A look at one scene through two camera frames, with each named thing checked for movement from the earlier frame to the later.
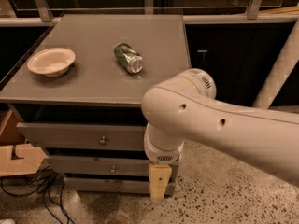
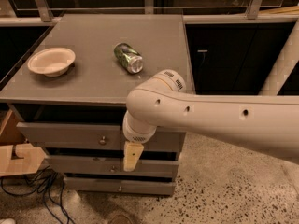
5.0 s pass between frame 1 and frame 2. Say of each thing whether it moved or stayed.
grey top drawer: stayed
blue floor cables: stayed
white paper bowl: stayed
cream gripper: moved
